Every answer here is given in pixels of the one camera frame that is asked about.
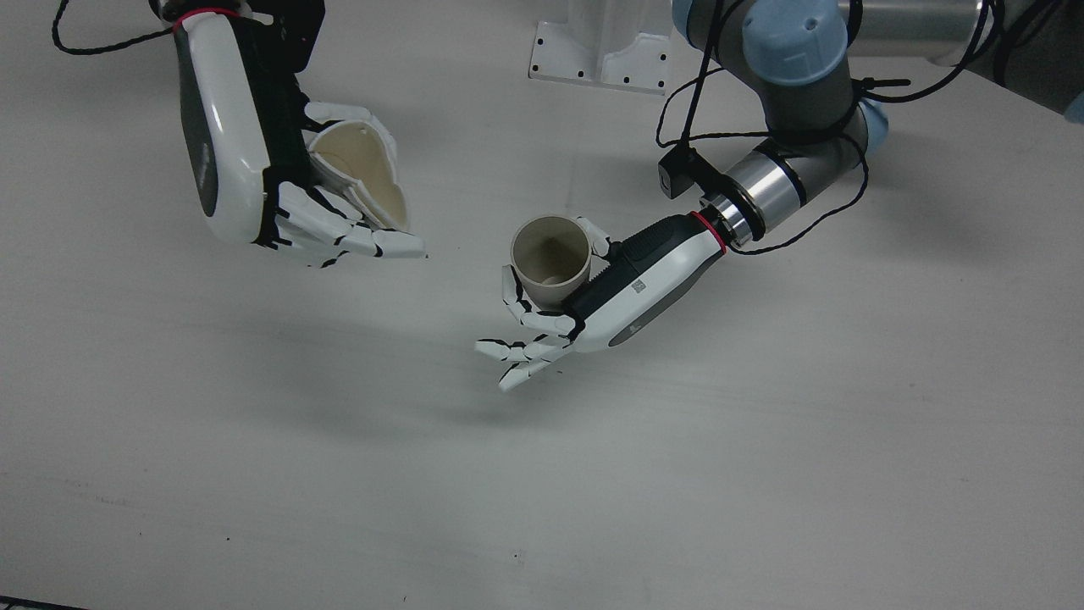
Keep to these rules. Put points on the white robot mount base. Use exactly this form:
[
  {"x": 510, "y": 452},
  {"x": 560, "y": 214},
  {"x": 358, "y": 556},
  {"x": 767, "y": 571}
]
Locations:
[{"x": 593, "y": 59}]

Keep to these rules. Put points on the cream paper cup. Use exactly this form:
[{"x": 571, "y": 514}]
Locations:
[{"x": 364, "y": 161}]

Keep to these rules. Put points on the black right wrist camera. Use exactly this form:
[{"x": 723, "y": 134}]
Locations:
[{"x": 296, "y": 34}]

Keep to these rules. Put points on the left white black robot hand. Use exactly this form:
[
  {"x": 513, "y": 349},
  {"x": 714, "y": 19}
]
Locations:
[{"x": 652, "y": 271}]

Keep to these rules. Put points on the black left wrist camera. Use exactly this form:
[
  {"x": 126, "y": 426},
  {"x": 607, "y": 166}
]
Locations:
[{"x": 677, "y": 174}]

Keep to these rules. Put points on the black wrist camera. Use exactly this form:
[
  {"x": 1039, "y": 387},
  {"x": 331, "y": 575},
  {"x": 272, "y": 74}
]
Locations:
[
  {"x": 296, "y": 34},
  {"x": 677, "y": 174}
]

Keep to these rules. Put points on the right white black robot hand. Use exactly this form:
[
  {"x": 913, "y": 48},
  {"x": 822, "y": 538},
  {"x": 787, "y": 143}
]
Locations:
[{"x": 229, "y": 127}]

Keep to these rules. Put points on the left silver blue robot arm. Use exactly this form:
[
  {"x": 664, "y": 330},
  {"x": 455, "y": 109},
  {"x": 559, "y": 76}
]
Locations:
[{"x": 796, "y": 51}]

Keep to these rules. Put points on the beige paper cup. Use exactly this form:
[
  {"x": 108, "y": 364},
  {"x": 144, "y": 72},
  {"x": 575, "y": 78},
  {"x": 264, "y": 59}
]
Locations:
[{"x": 550, "y": 250}]

